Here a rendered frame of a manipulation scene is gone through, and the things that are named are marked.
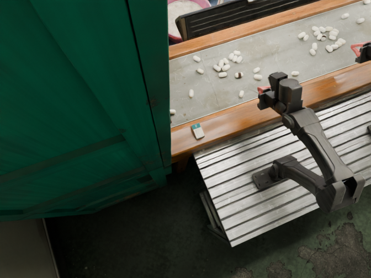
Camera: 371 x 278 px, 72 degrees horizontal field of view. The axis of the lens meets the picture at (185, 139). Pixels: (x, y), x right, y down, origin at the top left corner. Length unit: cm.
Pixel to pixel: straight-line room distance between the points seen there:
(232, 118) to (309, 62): 48
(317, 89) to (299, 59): 17
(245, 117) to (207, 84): 22
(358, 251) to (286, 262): 49
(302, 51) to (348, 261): 140
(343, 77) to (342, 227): 110
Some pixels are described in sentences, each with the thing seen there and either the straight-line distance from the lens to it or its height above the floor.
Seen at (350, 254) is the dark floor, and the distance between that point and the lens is 214.
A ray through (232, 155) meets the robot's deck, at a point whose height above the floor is 65.
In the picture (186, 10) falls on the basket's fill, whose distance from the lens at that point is 137.
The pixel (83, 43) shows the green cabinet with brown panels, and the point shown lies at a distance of 23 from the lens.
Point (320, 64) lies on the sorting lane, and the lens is 137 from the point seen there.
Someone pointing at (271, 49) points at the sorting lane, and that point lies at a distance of 132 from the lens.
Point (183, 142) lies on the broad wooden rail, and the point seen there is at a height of 76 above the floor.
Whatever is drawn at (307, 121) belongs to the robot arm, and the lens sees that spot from 85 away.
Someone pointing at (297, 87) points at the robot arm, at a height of 107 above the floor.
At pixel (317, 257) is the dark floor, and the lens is 202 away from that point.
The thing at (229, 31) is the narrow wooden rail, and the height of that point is 76.
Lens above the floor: 176
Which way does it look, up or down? 75 degrees down
